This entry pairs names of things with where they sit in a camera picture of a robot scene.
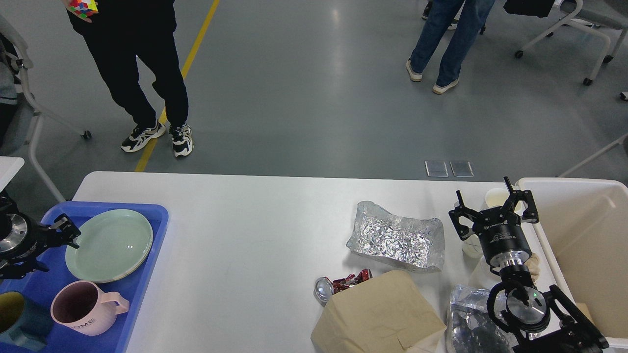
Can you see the small clear plastic cup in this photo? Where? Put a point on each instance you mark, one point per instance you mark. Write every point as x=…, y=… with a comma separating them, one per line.
x=472, y=247

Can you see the white office chair right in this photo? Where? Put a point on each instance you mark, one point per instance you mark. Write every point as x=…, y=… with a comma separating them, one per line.
x=579, y=44

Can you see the green plate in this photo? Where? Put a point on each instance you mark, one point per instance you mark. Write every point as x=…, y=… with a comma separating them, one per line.
x=110, y=247

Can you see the white plastic bin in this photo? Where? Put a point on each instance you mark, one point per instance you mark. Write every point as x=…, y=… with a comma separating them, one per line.
x=583, y=226

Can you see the clear floor plate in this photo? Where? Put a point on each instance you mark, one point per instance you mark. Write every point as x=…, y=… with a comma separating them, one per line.
x=462, y=169
x=436, y=169

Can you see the dark blue mug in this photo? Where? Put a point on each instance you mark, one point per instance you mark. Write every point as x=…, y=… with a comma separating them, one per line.
x=24, y=323

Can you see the pink mug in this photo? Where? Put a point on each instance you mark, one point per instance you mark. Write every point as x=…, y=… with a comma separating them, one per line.
x=84, y=307

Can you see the silver plastic bag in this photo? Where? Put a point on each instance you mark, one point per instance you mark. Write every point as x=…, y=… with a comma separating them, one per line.
x=469, y=327

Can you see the colourful puzzle cube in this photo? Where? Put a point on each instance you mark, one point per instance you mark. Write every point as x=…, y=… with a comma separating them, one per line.
x=83, y=8

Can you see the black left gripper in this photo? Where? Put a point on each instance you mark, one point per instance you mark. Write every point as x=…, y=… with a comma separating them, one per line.
x=23, y=240

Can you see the white paper cup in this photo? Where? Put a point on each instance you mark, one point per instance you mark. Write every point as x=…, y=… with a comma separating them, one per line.
x=495, y=197

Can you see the person in blue jeans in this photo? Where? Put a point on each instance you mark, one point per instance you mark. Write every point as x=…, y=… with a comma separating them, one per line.
x=473, y=14

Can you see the clear floor plate left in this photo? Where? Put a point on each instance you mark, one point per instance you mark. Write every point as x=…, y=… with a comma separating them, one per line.
x=436, y=169

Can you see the blue plastic tray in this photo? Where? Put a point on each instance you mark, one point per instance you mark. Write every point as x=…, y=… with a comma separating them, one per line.
x=42, y=287

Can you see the white office chair left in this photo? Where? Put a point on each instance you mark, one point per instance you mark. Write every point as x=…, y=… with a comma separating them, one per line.
x=22, y=64

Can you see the brown paper bag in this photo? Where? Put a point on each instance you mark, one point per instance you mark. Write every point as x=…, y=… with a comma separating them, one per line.
x=385, y=314

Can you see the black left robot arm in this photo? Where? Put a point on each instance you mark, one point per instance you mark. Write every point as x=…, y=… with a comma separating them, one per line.
x=4, y=211

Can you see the crushed red can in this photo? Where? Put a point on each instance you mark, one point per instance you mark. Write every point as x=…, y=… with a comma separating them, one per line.
x=324, y=288

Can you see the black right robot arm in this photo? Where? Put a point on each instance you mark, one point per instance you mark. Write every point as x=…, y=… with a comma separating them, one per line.
x=542, y=322

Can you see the white office chair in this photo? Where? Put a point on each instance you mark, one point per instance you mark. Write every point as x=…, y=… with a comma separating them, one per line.
x=22, y=64
x=579, y=44

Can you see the clear floor plate right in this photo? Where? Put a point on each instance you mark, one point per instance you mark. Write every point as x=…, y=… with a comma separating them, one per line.
x=462, y=169

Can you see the person in black clothes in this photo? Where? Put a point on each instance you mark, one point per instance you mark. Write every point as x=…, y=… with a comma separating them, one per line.
x=121, y=33

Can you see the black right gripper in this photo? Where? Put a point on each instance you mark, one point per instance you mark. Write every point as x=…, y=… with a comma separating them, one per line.
x=503, y=235

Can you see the crumpled aluminium foil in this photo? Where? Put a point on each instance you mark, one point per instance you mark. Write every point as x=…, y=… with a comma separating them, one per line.
x=410, y=244

